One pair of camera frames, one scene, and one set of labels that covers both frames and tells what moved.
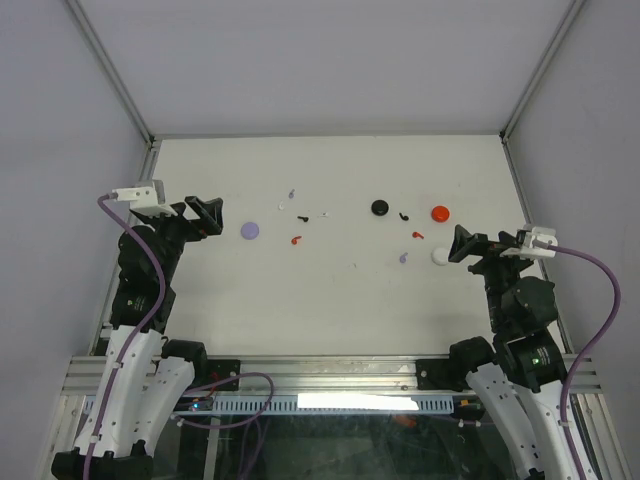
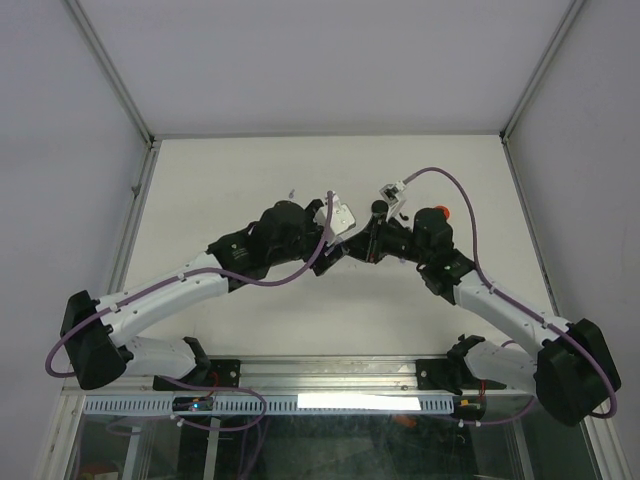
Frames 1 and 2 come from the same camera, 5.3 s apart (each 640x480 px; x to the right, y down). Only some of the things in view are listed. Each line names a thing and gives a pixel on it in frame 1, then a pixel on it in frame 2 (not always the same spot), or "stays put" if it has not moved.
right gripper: (477, 243) → (368, 244)
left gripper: (208, 210) → (324, 261)
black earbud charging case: (380, 207) stays put
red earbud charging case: (440, 213) stays put
